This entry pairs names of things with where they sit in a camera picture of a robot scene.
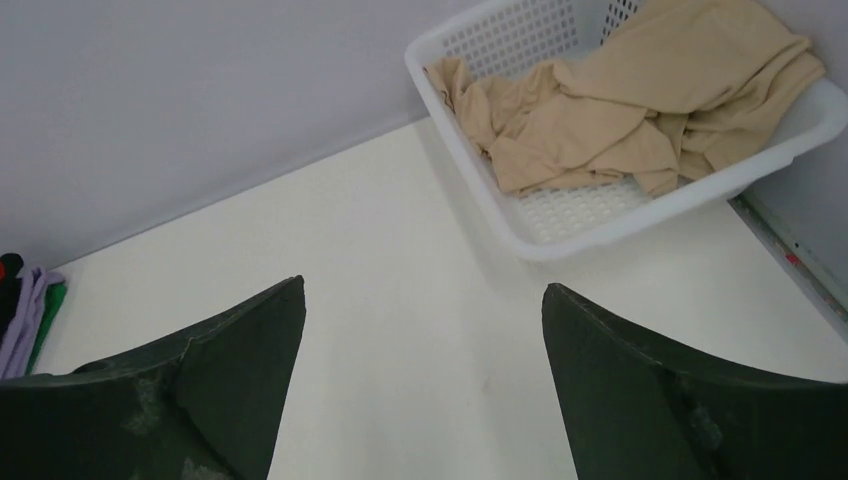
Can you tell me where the beige t shirt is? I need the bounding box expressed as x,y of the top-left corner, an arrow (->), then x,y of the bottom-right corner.
425,1 -> 825,197

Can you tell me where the green folded t shirt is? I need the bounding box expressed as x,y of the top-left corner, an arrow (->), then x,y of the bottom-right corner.
25,283 -> 68,375

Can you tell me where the black folded t shirt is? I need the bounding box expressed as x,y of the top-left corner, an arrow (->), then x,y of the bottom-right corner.
0,252 -> 24,337

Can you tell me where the white plastic laundry basket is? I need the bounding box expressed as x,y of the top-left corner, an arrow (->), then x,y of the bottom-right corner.
405,1 -> 847,262

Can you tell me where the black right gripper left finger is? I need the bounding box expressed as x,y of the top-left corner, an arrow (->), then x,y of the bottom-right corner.
1,276 -> 306,479

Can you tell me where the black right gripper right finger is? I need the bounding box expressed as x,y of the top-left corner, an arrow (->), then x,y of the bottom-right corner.
542,283 -> 847,479

